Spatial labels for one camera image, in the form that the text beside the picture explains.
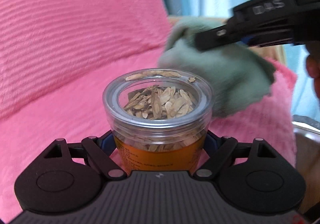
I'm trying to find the clear jar with dried slices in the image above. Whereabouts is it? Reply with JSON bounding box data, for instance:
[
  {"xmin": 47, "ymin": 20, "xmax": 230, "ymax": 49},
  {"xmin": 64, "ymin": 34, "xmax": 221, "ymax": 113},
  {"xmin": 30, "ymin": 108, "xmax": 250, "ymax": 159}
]
[{"xmin": 103, "ymin": 69, "xmax": 214, "ymax": 173}]

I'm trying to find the person's right hand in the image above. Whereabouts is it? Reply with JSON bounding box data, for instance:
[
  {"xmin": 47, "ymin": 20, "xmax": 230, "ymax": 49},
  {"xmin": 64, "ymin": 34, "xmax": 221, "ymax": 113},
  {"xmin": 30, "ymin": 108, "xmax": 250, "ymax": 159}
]
[{"xmin": 305, "ymin": 41, "xmax": 320, "ymax": 99}]

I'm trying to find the green fluffy cleaning cloth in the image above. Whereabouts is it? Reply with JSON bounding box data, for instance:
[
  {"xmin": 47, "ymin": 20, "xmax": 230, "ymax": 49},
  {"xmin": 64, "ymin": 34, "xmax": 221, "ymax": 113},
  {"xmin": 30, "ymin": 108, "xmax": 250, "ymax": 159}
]
[{"xmin": 158, "ymin": 17, "xmax": 276, "ymax": 117}]

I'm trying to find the pink ribbed pillow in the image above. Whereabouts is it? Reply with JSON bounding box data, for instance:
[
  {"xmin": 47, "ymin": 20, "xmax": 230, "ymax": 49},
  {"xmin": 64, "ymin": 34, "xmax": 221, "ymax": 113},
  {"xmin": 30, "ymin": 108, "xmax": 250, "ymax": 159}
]
[{"xmin": 1, "ymin": 0, "xmax": 170, "ymax": 119}]

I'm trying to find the pink plush bed blanket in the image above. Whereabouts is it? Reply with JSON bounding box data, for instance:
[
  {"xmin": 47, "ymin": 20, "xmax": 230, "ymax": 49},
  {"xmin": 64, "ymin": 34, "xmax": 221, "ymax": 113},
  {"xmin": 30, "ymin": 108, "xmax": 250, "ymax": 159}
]
[{"xmin": 1, "ymin": 48, "xmax": 297, "ymax": 222}]

